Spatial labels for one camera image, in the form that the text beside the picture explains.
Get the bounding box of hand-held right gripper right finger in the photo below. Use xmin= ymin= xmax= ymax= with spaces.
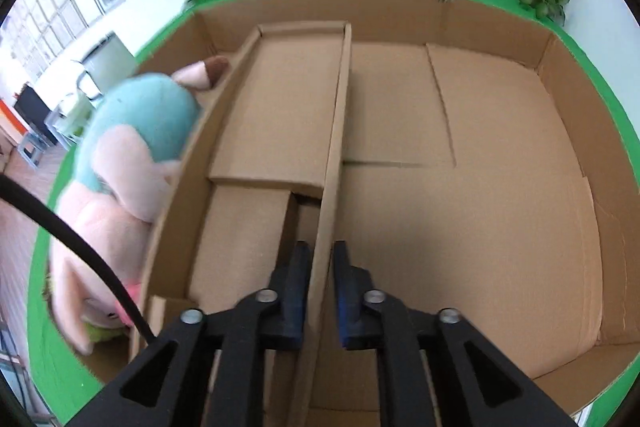
xmin=332 ymin=241 xmax=576 ymax=427

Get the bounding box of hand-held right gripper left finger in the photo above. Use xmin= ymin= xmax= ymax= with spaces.
xmin=65 ymin=241 xmax=313 ymax=427

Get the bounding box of large cardboard box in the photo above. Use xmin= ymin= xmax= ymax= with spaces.
xmin=82 ymin=0 xmax=632 ymax=427

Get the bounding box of cardboard insert tray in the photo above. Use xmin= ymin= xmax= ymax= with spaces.
xmin=127 ymin=21 xmax=353 ymax=427

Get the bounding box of pink pig plush toy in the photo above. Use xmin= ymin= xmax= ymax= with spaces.
xmin=47 ymin=56 xmax=231 ymax=355

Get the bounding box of leaf print cup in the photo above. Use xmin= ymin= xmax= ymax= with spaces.
xmin=50 ymin=92 xmax=96 ymax=142

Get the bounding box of white electric kettle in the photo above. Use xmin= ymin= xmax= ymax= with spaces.
xmin=75 ymin=31 xmax=138 ymax=100

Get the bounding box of grey plastic stool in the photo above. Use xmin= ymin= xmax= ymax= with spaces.
xmin=17 ymin=132 xmax=51 ymax=168

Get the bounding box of black cabinet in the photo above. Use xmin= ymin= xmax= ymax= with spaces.
xmin=12 ymin=84 xmax=53 ymax=132

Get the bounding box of black cable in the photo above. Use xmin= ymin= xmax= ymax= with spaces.
xmin=0 ymin=174 xmax=158 ymax=340

